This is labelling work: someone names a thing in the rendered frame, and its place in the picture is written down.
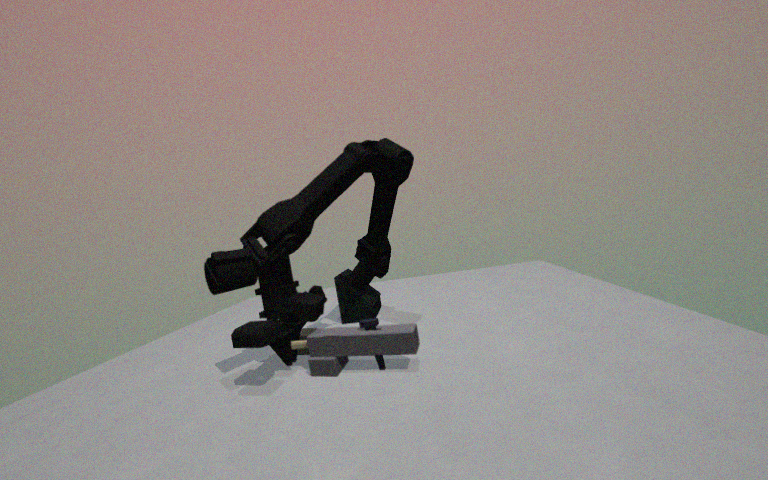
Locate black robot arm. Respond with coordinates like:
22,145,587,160
205,138,414,322

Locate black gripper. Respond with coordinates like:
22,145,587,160
231,276,308,366

